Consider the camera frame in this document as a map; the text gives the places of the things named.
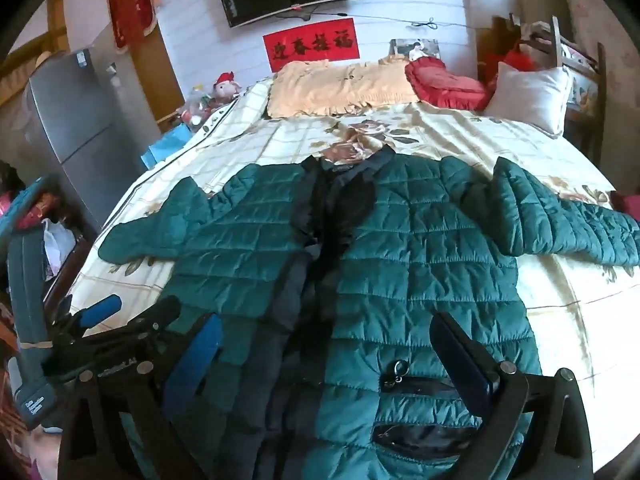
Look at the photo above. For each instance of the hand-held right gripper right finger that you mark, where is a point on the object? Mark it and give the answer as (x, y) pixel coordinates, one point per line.
(462, 360)

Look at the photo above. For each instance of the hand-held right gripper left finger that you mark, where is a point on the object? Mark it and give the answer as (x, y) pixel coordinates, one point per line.
(196, 360)

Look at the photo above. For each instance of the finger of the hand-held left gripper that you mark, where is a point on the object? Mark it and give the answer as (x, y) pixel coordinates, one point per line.
(102, 307)
(150, 317)

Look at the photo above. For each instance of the green quilted puffer jacket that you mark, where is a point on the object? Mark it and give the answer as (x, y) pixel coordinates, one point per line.
(400, 260)

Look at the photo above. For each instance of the white plastic bag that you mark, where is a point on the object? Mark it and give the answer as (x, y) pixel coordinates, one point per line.
(56, 247)

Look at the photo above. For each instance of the cream floral bed sheet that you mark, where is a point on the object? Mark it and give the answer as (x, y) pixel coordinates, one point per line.
(560, 310)

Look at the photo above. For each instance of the blue paper bag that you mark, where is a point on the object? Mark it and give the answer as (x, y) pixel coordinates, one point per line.
(167, 147)

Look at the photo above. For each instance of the grey refrigerator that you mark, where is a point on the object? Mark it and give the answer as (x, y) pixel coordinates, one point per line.
(75, 125)

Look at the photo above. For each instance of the brown wooden door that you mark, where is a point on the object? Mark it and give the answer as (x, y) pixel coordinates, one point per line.
(155, 75)

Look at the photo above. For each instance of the plush toy with red hat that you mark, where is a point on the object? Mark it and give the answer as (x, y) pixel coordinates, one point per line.
(225, 87)

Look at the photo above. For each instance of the white pillow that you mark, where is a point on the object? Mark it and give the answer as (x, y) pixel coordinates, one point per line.
(530, 95)

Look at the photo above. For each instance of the red ruffled pillow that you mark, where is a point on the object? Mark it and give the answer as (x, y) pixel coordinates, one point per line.
(442, 85)

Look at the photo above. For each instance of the yellow ruffled pillow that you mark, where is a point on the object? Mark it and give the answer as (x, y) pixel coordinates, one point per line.
(340, 87)

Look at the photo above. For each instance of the wooden chair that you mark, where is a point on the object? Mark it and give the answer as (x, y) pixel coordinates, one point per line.
(582, 85)

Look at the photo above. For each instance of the framed photo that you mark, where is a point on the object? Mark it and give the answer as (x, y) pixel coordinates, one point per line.
(415, 49)

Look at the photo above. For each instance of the red hanging wall decoration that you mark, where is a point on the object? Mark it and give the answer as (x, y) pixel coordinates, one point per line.
(127, 2)

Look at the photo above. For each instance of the red wall banner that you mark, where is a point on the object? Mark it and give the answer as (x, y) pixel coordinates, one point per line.
(312, 42)

